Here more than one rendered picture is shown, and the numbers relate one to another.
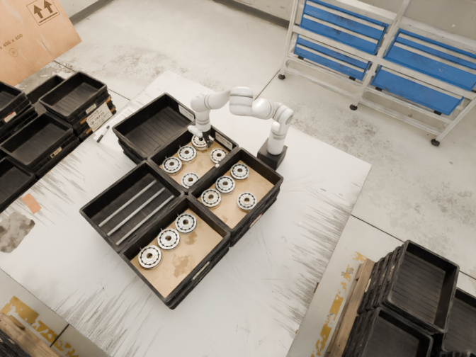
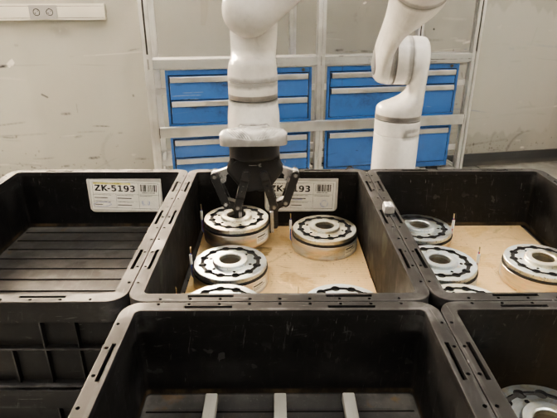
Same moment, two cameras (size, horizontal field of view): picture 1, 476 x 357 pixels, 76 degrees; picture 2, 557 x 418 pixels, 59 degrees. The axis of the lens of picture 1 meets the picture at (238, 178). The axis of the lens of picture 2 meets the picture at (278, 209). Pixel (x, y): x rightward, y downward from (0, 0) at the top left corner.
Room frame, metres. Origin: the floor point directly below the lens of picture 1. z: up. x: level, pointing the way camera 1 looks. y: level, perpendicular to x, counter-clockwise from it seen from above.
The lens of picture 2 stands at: (0.47, 0.61, 1.20)
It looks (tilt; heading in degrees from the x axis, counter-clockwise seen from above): 23 degrees down; 322
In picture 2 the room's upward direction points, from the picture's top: straight up
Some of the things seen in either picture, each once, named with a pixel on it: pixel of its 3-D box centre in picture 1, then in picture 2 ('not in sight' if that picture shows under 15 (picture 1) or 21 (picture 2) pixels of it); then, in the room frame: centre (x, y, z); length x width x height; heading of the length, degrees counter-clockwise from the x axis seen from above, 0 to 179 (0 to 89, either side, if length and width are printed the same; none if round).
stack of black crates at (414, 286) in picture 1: (404, 291); not in sight; (0.46, -1.04, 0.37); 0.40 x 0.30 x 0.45; 153
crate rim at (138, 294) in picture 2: (194, 153); (278, 225); (0.95, 0.24, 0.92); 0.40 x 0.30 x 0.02; 142
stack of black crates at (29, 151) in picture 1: (47, 151); not in sight; (1.30, 1.45, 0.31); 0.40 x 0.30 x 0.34; 153
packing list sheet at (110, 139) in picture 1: (122, 127); not in sight; (1.26, 0.76, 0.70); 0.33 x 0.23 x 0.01; 153
